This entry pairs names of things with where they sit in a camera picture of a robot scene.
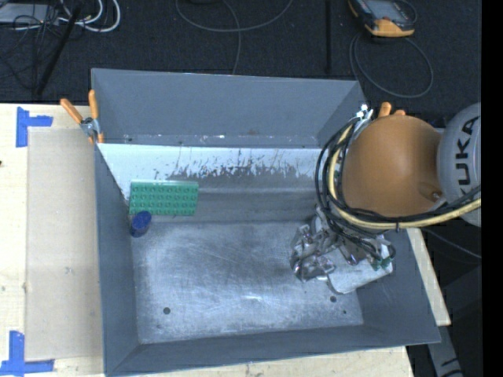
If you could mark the dark blue cylinder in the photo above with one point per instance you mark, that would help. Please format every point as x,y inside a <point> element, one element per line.
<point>140,224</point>

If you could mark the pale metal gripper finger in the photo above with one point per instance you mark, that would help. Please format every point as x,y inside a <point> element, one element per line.
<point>314,267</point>
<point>308,244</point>

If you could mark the green studded flat block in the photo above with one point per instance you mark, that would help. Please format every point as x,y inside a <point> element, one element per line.
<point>164,198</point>

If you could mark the grey metal bin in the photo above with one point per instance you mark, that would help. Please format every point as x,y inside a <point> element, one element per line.
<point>236,273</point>

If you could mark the pale wood flat board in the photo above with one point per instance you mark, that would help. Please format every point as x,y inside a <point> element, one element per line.
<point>59,249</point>

